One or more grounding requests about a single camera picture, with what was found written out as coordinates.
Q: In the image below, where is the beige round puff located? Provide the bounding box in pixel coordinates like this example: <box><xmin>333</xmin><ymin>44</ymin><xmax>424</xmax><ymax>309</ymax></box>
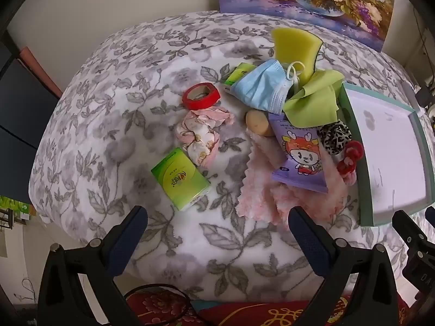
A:
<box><xmin>246</xmin><ymin>109</ymin><xmax>274</xmax><ymax>137</ymax></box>

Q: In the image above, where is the green box with white inside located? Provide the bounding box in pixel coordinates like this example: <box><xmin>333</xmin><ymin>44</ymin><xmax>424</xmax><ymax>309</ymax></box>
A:
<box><xmin>340</xmin><ymin>82</ymin><xmax>435</xmax><ymax>227</ymax></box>

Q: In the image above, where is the green tissue packet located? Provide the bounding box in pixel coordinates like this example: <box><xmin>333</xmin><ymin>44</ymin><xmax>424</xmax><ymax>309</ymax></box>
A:
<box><xmin>151</xmin><ymin>147</ymin><xmax>211</xmax><ymax>211</ymax></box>
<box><xmin>223</xmin><ymin>62</ymin><xmax>256</xmax><ymax>92</ymax></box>

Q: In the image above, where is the blue face mask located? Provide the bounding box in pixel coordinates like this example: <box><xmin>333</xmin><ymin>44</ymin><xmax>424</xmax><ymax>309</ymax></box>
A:
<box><xmin>231</xmin><ymin>59</ymin><xmax>305</xmax><ymax>115</ymax></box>

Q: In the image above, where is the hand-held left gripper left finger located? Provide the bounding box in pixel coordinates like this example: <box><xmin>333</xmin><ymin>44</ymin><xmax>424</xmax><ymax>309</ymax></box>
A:
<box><xmin>38</xmin><ymin>205</ymin><xmax>149</xmax><ymax>326</ymax></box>

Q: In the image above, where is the green printed box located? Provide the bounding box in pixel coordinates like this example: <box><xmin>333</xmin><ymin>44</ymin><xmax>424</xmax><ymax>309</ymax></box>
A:
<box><xmin>0</xmin><ymin>195</ymin><xmax>37</xmax><ymax>218</ymax></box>

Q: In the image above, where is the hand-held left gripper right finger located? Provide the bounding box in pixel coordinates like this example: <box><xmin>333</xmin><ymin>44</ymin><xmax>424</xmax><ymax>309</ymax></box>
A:
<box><xmin>288</xmin><ymin>206</ymin><xmax>410</xmax><ymax>326</ymax></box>

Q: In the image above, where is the black cable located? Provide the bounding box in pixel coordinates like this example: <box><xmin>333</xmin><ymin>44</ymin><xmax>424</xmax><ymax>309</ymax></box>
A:
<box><xmin>123</xmin><ymin>283</ymin><xmax>211</xmax><ymax>326</ymax></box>

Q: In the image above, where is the grey floral blanket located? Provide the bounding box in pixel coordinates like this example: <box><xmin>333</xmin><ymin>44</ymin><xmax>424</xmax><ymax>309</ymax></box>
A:
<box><xmin>29</xmin><ymin>10</ymin><xmax>435</xmax><ymax>303</ymax></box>

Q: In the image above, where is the dark cabinet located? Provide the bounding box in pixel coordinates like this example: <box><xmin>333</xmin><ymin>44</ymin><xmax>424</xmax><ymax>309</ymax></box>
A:
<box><xmin>0</xmin><ymin>41</ymin><xmax>63</xmax><ymax>204</ymax></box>

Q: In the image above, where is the red patterned cloth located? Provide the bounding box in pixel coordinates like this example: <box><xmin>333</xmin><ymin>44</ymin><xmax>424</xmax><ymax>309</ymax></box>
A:
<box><xmin>124</xmin><ymin>287</ymin><xmax>412</xmax><ymax>326</ymax></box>

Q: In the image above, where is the red tape roll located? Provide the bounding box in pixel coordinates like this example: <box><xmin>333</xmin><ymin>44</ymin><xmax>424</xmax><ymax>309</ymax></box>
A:
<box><xmin>182</xmin><ymin>82</ymin><xmax>221</xmax><ymax>110</ymax></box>

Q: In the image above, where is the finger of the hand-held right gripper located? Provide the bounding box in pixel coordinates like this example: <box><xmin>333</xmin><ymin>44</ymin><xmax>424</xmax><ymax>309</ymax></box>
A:
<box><xmin>392</xmin><ymin>211</ymin><xmax>429</xmax><ymax>250</ymax></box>

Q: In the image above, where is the pink floral scrunchie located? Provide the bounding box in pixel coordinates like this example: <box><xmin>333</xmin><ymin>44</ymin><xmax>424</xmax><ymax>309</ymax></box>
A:
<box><xmin>175</xmin><ymin>106</ymin><xmax>235</xmax><ymax>168</ymax></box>

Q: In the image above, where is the purple cartoon snack packet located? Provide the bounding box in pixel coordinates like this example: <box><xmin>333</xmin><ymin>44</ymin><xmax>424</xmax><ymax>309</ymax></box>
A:
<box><xmin>268</xmin><ymin>113</ymin><xmax>330</xmax><ymax>193</ymax></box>

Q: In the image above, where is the yellow sponge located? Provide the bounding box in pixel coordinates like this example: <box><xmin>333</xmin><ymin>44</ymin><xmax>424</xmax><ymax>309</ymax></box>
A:
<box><xmin>271</xmin><ymin>27</ymin><xmax>323</xmax><ymax>84</ymax></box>

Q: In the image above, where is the leopard print scrunchie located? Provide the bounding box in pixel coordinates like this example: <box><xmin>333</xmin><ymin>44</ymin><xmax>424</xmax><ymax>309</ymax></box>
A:
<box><xmin>317</xmin><ymin>120</ymin><xmax>352</xmax><ymax>156</ymax></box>

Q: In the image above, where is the pink fuzzy cloth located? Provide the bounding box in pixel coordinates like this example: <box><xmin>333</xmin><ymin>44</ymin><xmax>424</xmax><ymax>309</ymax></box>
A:
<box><xmin>237</xmin><ymin>131</ymin><xmax>350</xmax><ymax>226</ymax></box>

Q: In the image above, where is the dark small device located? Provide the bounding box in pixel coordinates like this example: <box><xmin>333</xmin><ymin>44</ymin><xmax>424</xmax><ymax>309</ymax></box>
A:
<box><xmin>415</xmin><ymin>86</ymin><xmax>435</xmax><ymax>108</ymax></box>

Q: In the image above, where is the green cloth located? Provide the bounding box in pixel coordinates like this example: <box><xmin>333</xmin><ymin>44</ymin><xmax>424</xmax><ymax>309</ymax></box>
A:
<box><xmin>283</xmin><ymin>70</ymin><xmax>344</xmax><ymax>128</ymax></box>

